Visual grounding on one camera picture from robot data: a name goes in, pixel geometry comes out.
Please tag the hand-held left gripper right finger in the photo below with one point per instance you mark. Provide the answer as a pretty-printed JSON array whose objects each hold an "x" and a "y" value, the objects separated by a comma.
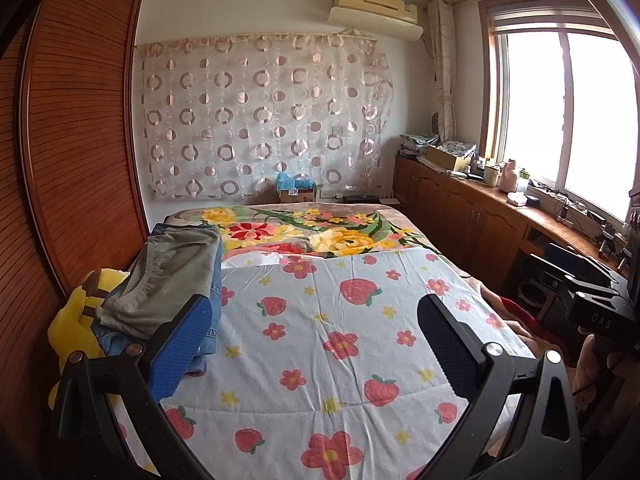
[{"x": 445, "y": 345}]

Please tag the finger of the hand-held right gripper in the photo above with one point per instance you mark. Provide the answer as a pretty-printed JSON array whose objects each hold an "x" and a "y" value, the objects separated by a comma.
[
  {"x": 565, "y": 277},
  {"x": 580, "y": 262}
]

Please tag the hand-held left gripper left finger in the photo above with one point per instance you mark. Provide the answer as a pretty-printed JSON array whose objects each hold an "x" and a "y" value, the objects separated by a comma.
[{"x": 177, "y": 355}]

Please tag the grey-green shorts pants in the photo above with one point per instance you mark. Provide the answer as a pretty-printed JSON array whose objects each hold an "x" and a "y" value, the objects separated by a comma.
[{"x": 165, "y": 280}]

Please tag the person's right forearm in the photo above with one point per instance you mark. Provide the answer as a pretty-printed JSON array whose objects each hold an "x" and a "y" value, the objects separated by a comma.
[{"x": 615, "y": 410}]

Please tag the person's right hand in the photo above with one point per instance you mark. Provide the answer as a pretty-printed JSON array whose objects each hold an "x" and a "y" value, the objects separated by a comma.
[{"x": 595, "y": 360}]

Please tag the folded blue jeans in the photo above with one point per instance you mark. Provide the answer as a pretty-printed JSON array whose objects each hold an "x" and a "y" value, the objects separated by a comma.
[{"x": 116, "y": 344}]

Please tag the white tissue pack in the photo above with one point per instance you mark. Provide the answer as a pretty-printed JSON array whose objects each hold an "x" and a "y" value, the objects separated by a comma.
[{"x": 517, "y": 198}]

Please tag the green cap bottle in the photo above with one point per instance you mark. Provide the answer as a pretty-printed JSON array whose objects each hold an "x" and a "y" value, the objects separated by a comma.
[{"x": 523, "y": 182}]

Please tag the yellow plush toy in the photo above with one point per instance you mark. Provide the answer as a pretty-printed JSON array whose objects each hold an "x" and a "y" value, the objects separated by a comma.
[{"x": 75, "y": 330}]

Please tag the pink bottle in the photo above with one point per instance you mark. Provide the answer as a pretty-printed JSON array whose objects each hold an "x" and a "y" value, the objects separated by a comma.
[{"x": 511, "y": 176}]

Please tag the strawberry flower print bed sheet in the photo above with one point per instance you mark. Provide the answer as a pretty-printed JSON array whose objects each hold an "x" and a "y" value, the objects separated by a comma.
[{"x": 320, "y": 310}]

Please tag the long wooden cabinet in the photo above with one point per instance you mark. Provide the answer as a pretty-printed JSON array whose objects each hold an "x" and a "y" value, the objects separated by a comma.
[{"x": 450, "y": 200}]

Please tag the patterned cloth bundle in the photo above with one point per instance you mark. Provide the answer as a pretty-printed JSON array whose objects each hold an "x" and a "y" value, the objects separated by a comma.
[{"x": 460, "y": 147}]

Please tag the open cardboard box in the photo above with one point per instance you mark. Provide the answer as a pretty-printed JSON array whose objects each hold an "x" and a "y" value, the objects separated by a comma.
[{"x": 447, "y": 158}]

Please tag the black flat box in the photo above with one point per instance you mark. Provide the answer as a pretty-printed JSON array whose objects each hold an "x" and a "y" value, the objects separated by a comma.
[{"x": 361, "y": 199}]

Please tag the floral plush blanket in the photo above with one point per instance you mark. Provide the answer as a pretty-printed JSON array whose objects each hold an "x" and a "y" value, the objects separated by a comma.
[{"x": 310, "y": 225}]

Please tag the stack of folded cloths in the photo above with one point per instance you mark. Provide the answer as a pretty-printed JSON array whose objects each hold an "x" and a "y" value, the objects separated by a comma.
[{"x": 417, "y": 144}]

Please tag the small cardboard box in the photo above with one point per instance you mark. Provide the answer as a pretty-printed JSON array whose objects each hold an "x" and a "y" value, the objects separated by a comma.
[{"x": 302, "y": 195}]

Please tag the blue plastic bag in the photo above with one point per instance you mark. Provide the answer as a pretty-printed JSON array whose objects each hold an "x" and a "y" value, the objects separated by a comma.
[{"x": 286, "y": 181}]

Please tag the beige window curtain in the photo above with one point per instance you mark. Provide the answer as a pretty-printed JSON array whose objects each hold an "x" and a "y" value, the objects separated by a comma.
[{"x": 442, "y": 70}]

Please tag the circle pattern sheer curtain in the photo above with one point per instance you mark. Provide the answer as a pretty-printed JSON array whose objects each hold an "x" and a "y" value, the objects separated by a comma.
[{"x": 260, "y": 120}]

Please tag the wooden frame window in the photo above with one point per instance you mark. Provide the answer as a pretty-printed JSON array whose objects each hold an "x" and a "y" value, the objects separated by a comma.
[{"x": 535, "y": 110}]

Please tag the wall air conditioner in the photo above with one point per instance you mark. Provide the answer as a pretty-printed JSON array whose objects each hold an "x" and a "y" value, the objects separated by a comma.
[{"x": 375, "y": 5}]

